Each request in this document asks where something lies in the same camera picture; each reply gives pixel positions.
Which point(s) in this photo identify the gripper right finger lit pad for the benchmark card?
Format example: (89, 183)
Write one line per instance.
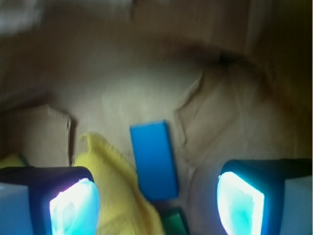
(266, 197)

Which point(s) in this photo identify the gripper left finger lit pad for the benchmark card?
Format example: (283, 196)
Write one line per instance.
(48, 201)

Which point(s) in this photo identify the blue rectangular block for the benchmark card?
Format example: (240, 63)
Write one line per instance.
(155, 165)

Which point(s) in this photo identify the green block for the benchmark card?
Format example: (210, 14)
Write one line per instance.
(173, 222)

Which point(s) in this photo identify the yellow cloth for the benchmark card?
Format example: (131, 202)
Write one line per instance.
(123, 208)

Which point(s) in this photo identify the yellow sponge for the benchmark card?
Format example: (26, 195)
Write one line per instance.
(13, 160)

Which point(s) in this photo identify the brown paper bag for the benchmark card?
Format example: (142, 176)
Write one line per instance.
(232, 78)

